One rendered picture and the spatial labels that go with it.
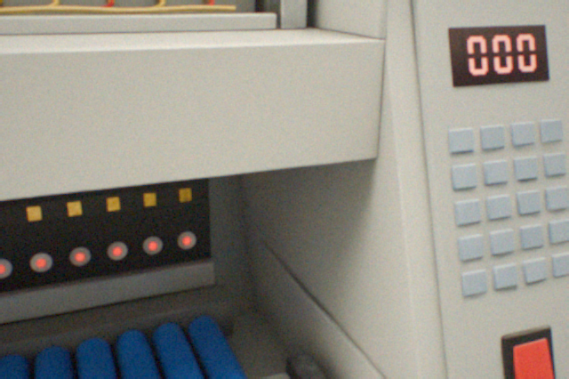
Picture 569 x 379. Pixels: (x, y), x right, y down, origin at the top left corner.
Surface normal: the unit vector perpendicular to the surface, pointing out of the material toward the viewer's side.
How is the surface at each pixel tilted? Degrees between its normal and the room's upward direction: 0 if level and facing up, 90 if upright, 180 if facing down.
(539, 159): 90
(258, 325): 18
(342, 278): 90
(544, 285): 90
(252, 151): 108
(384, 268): 90
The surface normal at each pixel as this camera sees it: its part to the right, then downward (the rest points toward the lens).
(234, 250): 0.37, 0.01
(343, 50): 0.38, 0.31
